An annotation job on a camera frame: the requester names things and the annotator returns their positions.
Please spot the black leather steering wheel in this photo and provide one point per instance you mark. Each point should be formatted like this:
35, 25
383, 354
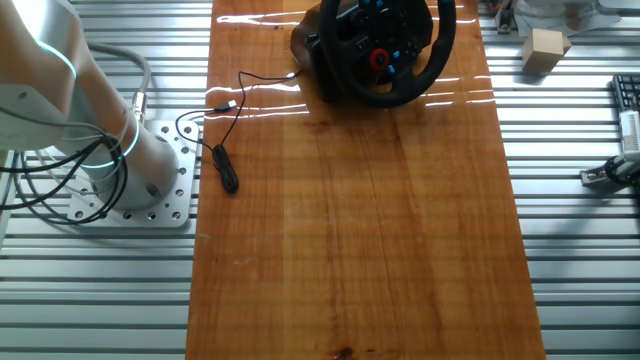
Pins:
442, 45

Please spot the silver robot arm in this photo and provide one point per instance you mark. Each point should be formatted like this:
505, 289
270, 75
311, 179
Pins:
45, 60

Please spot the wooden board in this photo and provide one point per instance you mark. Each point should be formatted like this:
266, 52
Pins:
350, 225

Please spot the light brown cube box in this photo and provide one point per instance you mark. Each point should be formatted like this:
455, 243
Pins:
542, 50

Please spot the crumpled plastic sheet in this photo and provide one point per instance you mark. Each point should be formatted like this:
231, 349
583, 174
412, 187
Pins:
550, 15

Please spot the black keyboard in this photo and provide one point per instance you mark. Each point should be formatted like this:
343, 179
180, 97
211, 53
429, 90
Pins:
627, 92

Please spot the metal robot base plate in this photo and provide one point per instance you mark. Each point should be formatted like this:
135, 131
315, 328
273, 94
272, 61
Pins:
175, 200

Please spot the silver ribbed camera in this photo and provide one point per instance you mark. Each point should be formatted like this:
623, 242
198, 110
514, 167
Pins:
631, 131

